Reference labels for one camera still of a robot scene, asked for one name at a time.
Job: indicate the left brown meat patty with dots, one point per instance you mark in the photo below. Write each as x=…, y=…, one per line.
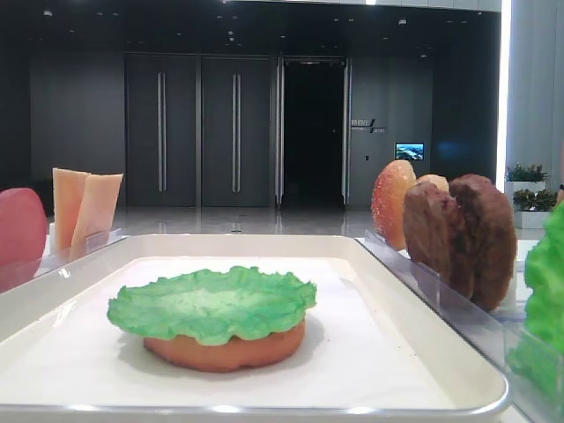
x=436, y=235

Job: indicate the right brown meat patty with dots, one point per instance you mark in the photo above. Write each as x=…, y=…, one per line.
x=489, y=218

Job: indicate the dark double door left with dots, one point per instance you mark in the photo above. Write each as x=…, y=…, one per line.
x=161, y=131

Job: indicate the dark double door middle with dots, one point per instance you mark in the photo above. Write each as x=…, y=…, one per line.
x=236, y=132

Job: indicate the clear acrylic holder rail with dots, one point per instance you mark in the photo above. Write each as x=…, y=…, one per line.
x=494, y=334
x=18, y=274

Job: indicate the right orange cheese slice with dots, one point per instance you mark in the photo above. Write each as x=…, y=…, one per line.
x=97, y=210

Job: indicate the green lettuce leaf in holder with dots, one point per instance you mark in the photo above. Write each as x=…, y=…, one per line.
x=544, y=299

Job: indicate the clear acrylic right holder rail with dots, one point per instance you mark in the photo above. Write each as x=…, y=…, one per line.
x=494, y=334

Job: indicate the tan bun slice behind patties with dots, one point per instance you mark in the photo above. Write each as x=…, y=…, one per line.
x=439, y=181

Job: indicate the red tomato slice front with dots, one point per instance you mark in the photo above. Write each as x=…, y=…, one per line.
x=24, y=226

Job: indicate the green lettuce leaf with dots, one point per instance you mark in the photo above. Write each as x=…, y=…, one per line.
x=212, y=307
x=544, y=299

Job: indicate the orange cheese slice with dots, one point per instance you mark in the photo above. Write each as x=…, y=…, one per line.
x=97, y=210
x=68, y=190

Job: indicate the left orange cheese slice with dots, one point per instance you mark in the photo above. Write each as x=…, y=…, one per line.
x=68, y=190

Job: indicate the white serving tray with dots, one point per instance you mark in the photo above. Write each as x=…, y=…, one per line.
x=477, y=390

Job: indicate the potted plants in planter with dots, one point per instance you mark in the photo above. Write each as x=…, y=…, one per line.
x=528, y=190

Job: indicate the small wall display screen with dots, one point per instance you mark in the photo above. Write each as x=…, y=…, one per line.
x=409, y=151

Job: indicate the white paper tray liner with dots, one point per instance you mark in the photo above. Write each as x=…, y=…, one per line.
x=351, y=355

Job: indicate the clear acrylic left holder rail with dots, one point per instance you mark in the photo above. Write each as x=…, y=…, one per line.
x=18, y=274

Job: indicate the round bottom bun slice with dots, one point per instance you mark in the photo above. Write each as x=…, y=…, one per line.
x=236, y=354

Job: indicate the dark double door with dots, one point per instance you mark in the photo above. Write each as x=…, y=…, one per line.
x=236, y=132
x=161, y=131

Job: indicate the brown meat patty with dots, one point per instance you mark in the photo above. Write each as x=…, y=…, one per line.
x=489, y=218
x=436, y=235

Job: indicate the sesame top bun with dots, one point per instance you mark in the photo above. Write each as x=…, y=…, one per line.
x=387, y=205

